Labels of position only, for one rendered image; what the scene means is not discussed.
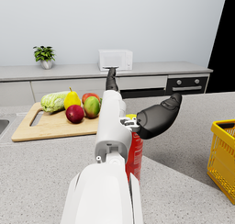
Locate wooden cutting board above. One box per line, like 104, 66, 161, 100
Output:
11, 102, 100, 143

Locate red tomato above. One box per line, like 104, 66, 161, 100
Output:
81, 92, 101, 105

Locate yellow pear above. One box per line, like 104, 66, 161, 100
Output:
63, 86, 82, 111

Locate green cabbage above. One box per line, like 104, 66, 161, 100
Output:
40, 90, 72, 114

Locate dark red apple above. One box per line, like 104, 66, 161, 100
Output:
65, 104, 85, 125

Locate red potato chip can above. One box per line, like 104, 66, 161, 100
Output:
124, 113, 144, 185

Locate white microwave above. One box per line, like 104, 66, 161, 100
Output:
97, 49, 134, 72

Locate potted green plant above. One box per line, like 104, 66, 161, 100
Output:
32, 45, 56, 71

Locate black built-in oven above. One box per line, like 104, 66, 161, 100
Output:
165, 76, 209, 95

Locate steel sink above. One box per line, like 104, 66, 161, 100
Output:
0, 118, 10, 136

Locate grey kitchen cabinet counter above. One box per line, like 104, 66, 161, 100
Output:
0, 61, 214, 107

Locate yellow slatted basket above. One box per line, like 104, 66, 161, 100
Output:
207, 119, 235, 206

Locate green red mango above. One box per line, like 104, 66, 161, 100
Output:
83, 95, 101, 119

